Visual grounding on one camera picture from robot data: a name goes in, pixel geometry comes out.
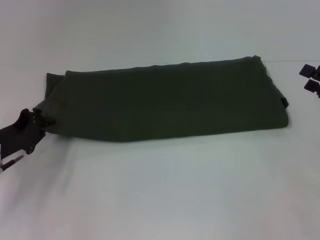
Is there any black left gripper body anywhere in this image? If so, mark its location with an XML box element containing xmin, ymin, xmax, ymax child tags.
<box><xmin>0</xmin><ymin>108</ymin><xmax>47</xmax><ymax>160</ymax></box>

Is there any dark green FREE t-shirt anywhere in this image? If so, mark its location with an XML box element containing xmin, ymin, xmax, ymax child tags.
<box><xmin>32</xmin><ymin>54</ymin><xmax>291</xmax><ymax>144</ymax></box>

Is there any left arm connector cable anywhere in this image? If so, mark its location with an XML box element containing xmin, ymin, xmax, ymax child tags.
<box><xmin>0</xmin><ymin>154</ymin><xmax>25</xmax><ymax>173</ymax></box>

